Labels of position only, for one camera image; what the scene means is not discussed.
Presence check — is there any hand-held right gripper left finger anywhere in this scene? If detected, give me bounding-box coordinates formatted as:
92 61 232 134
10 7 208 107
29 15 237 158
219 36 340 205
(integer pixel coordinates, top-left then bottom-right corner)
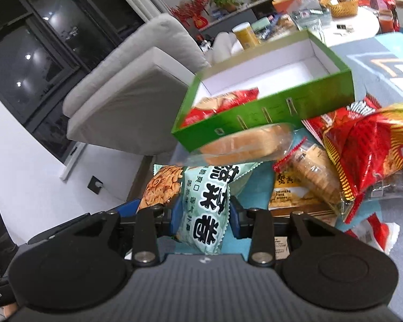
64 196 183 266

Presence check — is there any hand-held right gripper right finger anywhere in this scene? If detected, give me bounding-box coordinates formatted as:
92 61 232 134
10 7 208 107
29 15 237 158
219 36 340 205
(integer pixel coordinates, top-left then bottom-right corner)
228 195 341 266

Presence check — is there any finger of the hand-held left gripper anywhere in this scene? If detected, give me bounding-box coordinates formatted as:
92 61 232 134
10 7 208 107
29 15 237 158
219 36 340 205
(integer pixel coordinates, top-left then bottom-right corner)
27 199 140 245

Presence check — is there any light green snack packet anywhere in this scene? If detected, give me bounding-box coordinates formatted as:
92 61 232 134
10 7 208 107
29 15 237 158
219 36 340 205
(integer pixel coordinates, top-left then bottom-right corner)
138 163 266 255

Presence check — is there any sliced bread packet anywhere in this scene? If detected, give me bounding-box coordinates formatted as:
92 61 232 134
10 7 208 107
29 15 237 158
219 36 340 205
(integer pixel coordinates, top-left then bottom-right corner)
188 122 294 168

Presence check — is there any tan cracker packet red edge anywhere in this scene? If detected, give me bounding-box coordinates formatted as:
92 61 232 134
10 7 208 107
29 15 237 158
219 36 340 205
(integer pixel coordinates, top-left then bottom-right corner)
269 137 348 225

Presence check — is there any green cardboard box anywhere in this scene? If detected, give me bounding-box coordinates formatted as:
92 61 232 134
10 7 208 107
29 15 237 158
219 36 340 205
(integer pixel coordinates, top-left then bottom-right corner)
171 30 355 155

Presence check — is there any red white snack packet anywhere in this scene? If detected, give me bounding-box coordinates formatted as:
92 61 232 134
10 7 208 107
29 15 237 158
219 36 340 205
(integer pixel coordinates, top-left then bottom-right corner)
302 94 382 145

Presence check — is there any light grey sofa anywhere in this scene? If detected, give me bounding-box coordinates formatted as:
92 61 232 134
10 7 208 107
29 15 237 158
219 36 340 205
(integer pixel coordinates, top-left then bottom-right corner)
62 13 212 156

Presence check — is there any red rice cracker packet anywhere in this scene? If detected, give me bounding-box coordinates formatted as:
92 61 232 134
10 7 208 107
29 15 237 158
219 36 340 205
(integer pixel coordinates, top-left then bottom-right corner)
185 87 260 126

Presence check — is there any small red white packet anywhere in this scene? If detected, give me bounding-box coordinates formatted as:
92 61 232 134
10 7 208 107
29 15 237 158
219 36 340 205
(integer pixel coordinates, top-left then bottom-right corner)
344 213 400 254

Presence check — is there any large red yellow snack bag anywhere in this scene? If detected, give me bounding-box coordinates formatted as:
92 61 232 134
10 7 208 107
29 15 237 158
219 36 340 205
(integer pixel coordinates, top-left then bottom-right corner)
322 102 403 224

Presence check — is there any dark window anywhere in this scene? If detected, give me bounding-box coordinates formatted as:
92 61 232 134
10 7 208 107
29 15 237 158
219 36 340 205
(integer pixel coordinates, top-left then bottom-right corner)
0 0 155 162

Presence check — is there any yellow canister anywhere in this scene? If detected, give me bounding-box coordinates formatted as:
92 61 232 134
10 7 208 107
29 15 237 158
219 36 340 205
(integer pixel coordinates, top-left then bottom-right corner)
232 22 261 51

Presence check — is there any dark blue snack packet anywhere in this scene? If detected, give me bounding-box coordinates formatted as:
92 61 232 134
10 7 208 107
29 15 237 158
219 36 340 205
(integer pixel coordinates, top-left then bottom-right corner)
257 23 279 42

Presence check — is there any grey television cabinet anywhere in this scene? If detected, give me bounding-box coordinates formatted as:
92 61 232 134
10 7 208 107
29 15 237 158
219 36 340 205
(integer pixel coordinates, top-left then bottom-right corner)
201 0 257 41

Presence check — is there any clear glass jar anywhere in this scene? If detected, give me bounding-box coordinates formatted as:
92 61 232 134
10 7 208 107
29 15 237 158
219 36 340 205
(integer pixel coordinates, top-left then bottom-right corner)
296 10 326 41

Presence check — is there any red flower bouquet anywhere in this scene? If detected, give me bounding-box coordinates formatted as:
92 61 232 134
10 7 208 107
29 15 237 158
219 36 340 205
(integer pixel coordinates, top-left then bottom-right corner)
170 0 210 29

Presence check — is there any teal printed mat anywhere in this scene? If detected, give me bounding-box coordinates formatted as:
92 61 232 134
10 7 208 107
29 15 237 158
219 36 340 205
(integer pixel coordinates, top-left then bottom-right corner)
175 33 403 322

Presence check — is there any orange box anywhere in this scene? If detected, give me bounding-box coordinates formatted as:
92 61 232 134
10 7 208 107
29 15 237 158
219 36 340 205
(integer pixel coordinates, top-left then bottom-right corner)
272 0 301 14

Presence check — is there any round white table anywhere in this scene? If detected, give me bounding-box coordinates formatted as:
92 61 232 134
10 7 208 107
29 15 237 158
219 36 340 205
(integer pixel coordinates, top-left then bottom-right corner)
222 6 380 54

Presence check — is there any yellow woven basket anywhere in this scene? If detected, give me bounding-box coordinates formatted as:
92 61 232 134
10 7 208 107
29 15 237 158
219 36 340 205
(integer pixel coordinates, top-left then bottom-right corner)
320 0 360 18

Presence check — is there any orange cup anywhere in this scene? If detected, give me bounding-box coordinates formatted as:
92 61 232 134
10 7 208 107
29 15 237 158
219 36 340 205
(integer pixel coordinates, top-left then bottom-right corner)
378 10 395 34

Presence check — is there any wall socket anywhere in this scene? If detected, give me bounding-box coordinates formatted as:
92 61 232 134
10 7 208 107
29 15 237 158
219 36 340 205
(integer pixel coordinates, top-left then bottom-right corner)
87 175 103 193

